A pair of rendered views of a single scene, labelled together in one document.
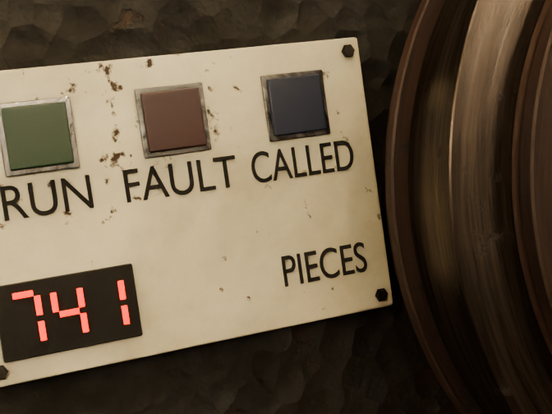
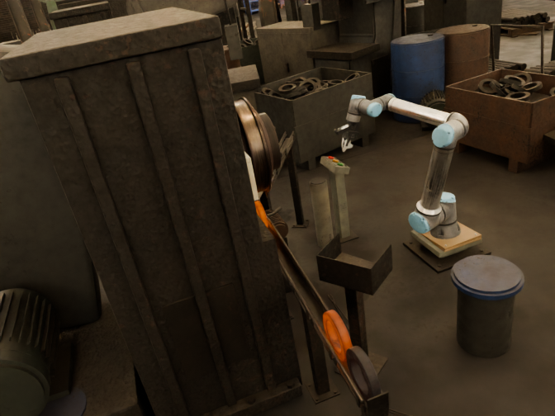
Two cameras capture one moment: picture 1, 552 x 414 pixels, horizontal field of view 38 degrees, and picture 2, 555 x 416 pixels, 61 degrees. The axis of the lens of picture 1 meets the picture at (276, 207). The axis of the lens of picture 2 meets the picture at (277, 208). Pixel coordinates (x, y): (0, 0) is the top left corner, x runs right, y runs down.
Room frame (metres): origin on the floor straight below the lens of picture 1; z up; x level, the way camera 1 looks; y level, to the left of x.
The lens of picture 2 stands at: (0.29, 1.87, 1.88)
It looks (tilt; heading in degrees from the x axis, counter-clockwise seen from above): 27 degrees down; 273
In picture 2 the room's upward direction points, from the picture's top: 10 degrees counter-clockwise
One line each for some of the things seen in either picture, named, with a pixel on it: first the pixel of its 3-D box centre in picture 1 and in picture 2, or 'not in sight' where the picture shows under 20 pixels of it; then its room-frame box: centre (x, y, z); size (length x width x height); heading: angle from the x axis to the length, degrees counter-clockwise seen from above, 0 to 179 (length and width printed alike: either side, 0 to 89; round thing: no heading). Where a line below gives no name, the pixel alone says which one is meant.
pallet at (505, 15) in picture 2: not in sight; (514, 21); (-4.25, -7.58, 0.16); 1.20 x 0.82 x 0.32; 98
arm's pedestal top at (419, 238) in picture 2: not in sight; (445, 236); (-0.63, -0.80, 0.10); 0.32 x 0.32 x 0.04; 17
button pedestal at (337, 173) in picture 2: not in sight; (339, 199); (0.00, -1.17, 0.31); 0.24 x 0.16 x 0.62; 108
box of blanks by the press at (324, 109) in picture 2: not in sight; (311, 115); (0.01, -3.02, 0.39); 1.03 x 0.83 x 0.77; 33
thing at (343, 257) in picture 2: not in sight; (359, 313); (0.09, 0.12, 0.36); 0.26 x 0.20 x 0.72; 143
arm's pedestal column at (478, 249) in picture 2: not in sight; (445, 244); (-0.63, -0.80, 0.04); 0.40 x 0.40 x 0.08; 17
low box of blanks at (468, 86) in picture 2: not in sight; (512, 115); (-1.71, -2.21, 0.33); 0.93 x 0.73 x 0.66; 115
